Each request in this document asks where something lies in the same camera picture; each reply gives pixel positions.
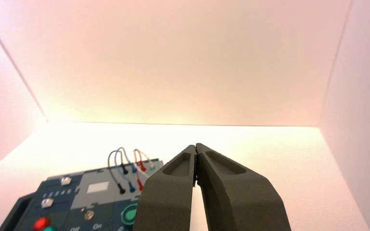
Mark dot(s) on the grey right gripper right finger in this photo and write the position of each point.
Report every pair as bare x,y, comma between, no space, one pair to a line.
236,204

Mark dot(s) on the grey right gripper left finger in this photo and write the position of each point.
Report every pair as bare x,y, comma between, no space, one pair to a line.
167,201

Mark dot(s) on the white slider knob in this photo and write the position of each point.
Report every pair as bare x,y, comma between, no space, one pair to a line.
65,180
47,202

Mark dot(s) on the green rotary dial knob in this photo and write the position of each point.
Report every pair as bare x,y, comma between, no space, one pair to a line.
129,215

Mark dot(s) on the blue grey control panel box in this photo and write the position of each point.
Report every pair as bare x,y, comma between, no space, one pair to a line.
105,207

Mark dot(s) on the white rectangular display window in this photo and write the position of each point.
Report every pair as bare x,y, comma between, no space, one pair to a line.
97,187

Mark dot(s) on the teal push button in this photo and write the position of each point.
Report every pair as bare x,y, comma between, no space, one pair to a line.
49,229

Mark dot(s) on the red push button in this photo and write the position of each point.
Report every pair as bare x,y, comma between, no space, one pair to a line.
41,224

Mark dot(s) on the metal toggle switch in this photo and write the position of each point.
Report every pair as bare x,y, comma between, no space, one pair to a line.
89,215

